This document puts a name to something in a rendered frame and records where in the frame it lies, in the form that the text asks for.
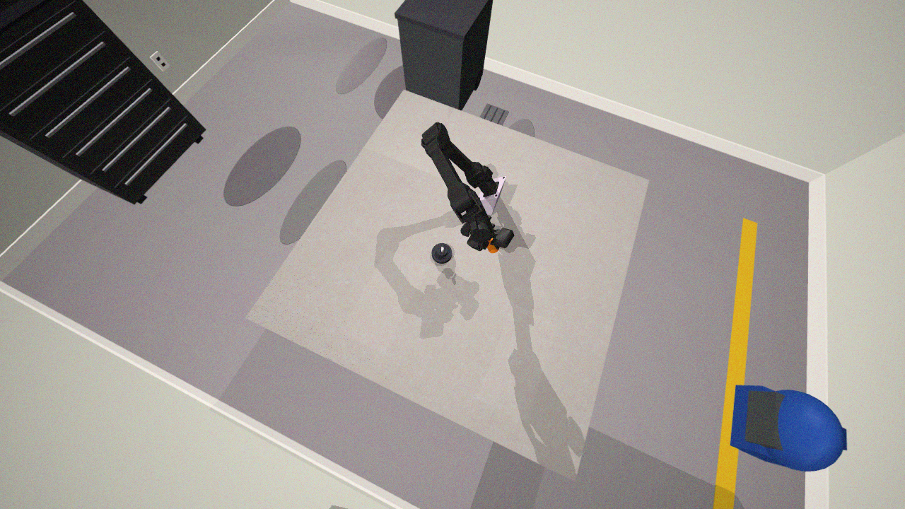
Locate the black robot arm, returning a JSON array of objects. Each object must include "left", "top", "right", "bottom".
[{"left": 421, "top": 122, "right": 499, "bottom": 251}]

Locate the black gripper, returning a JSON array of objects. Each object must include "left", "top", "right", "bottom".
[{"left": 460, "top": 215, "right": 514, "bottom": 250}]

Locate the black round pedestal with silver shaft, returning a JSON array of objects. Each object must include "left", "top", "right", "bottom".
[{"left": 432, "top": 243, "right": 452, "bottom": 264}]

